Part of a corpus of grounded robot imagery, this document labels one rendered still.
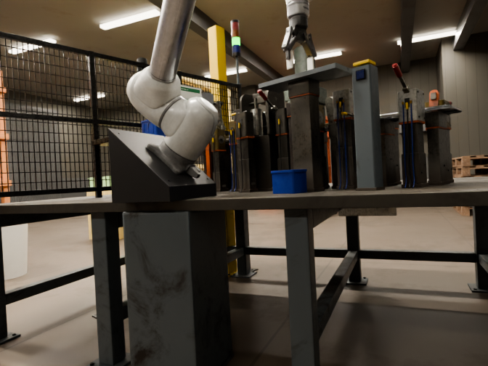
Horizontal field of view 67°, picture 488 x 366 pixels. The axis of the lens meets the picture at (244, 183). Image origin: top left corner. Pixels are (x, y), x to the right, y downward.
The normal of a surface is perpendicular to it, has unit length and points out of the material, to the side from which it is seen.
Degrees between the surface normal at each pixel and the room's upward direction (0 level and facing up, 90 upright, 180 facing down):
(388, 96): 90
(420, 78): 90
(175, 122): 94
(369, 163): 90
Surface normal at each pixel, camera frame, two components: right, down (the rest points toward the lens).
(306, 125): -0.68, 0.04
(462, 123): -0.39, 0.03
